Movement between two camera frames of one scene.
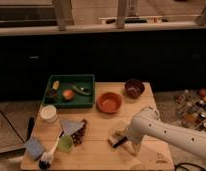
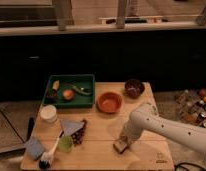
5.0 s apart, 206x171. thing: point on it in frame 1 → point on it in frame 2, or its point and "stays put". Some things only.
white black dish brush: x=45 y=159 stays put
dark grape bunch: x=78 y=135 stays put
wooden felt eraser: x=117 y=138 → x=120 y=146
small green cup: x=64 y=143 stays put
